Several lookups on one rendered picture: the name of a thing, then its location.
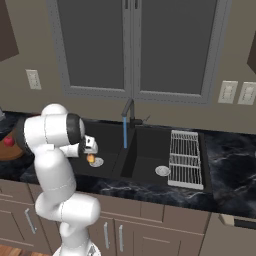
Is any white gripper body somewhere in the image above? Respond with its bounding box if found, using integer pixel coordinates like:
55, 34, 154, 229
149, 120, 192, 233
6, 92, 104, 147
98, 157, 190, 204
89, 135, 100, 156

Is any round silver sink drain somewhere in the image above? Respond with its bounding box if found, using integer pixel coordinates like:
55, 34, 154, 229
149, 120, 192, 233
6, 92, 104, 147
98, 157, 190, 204
89, 157, 105, 168
154, 165, 172, 177

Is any black sink faucet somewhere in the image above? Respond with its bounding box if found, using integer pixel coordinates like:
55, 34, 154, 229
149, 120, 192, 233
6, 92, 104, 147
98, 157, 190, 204
120, 97, 152, 128

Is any black double sink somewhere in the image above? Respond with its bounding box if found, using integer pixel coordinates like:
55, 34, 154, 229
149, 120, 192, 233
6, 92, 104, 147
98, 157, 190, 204
67, 119, 213, 194

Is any red apple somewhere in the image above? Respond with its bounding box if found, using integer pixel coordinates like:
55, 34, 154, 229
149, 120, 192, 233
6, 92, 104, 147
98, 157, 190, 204
3, 136, 15, 148

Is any blue water stream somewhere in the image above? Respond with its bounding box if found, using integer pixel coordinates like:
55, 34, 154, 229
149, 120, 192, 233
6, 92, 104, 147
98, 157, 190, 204
122, 114, 129, 150

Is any beige cupboard door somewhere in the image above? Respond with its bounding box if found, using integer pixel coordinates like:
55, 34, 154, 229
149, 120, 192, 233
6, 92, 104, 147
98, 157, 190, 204
114, 219, 205, 256
87, 215, 116, 256
0, 198, 52, 255

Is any grey framed window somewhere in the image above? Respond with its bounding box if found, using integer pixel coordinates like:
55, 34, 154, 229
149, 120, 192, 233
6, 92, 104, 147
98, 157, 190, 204
45, 0, 233, 107

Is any beige false drawer front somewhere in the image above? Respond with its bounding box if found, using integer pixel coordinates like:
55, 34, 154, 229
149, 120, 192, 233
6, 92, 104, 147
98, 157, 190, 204
98, 193, 212, 236

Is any beige dishwasher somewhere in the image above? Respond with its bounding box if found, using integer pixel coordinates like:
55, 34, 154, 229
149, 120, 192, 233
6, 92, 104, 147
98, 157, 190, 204
199, 212, 256, 256

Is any white wall outlet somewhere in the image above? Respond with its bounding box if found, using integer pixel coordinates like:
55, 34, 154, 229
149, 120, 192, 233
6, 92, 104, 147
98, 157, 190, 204
217, 80, 239, 105
25, 68, 43, 91
236, 81, 256, 106

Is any silver cupboard handle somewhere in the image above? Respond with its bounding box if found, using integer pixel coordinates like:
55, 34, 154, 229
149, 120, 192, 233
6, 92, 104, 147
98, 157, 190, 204
117, 224, 125, 253
102, 221, 111, 251
23, 207, 37, 235

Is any white wire drying rack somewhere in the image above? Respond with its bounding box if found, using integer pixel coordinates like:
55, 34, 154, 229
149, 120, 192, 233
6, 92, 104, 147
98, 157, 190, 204
166, 129, 205, 191

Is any dark brown wall cupboard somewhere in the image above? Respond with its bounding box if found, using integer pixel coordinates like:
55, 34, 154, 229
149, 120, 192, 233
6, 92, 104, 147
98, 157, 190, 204
246, 39, 256, 75
0, 0, 20, 63

